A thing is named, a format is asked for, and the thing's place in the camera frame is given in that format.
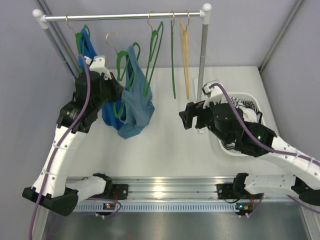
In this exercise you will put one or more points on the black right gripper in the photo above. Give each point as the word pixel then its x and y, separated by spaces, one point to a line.
pixel 193 110

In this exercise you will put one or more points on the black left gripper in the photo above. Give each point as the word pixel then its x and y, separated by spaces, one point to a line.
pixel 116 89

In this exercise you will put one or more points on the teal blue tank top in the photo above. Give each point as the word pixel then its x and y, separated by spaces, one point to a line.
pixel 137 98

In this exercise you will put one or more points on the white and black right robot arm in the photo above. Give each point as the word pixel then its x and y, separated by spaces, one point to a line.
pixel 254 139

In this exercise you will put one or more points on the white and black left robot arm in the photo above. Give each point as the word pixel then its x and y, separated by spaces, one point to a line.
pixel 92 91

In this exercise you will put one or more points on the bright blue tank top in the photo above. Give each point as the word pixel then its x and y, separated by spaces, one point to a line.
pixel 109 117

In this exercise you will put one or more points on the green hanger with blue top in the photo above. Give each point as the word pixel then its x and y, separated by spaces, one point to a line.
pixel 83 44

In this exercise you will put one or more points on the yellow hanger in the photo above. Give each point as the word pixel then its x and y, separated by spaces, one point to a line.
pixel 183 30

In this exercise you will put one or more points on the black and white striped garment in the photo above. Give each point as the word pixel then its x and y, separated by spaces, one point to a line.
pixel 239 103

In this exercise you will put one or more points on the white plastic laundry basket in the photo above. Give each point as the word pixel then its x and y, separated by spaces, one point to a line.
pixel 242 96

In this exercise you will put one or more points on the silver and white clothes rack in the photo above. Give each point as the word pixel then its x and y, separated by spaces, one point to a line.
pixel 56 38

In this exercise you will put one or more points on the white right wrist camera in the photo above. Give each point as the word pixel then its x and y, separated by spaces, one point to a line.
pixel 214 93

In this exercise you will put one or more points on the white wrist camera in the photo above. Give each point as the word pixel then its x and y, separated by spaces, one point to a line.
pixel 98 64
pixel 214 93

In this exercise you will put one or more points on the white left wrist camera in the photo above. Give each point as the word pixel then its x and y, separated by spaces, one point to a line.
pixel 98 64

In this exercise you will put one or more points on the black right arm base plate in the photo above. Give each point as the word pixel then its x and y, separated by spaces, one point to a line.
pixel 225 192

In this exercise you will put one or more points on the aluminium mounting rail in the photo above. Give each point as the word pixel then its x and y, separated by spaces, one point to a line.
pixel 175 195

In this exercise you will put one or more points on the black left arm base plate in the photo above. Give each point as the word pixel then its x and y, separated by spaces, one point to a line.
pixel 119 192

